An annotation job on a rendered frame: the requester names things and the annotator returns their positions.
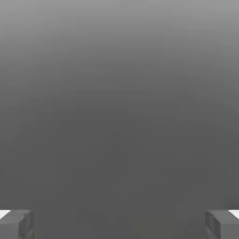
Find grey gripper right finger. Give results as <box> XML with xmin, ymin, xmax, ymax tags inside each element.
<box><xmin>204</xmin><ymin>209</ymin><xmax>239</xmax><ymax>239</ymax></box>

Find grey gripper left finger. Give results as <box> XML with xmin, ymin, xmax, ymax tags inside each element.
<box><xmin>0</xmin><ymin>209</ymin><xmax>35</xmax><ymax>239</ymax></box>

